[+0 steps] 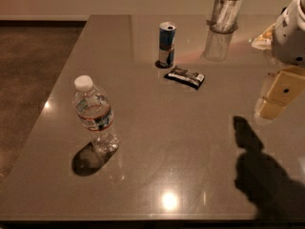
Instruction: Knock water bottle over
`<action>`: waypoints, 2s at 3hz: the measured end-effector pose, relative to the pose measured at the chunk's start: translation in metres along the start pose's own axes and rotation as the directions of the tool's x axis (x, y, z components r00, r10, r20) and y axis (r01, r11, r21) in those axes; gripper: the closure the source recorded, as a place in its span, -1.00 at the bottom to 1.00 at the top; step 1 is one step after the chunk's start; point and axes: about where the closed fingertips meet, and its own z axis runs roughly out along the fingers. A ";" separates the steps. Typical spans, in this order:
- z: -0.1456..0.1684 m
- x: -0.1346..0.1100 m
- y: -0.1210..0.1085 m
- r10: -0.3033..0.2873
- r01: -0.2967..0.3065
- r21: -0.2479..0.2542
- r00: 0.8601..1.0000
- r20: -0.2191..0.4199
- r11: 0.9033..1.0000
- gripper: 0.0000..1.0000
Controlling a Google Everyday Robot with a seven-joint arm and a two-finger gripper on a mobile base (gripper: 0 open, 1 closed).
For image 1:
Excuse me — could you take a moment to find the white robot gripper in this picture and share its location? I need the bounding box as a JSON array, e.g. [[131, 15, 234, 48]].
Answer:
[[252, 0, 305, 120]]

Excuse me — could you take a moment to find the clear plastic water bottle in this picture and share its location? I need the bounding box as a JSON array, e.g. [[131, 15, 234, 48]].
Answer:
[[73, 75, 119, 154]]

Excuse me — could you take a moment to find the clear cup with plastic utensils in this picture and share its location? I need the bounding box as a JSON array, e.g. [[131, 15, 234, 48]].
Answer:
[[210, 0, 243, 34]]

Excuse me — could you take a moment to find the black snack bar wrapper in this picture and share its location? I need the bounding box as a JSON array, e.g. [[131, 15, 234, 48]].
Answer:
[[164, 66, 205, 90]]

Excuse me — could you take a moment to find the blue silver energy drink can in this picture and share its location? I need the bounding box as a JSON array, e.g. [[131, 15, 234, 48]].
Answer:
[[157, 22, 176, 68]]

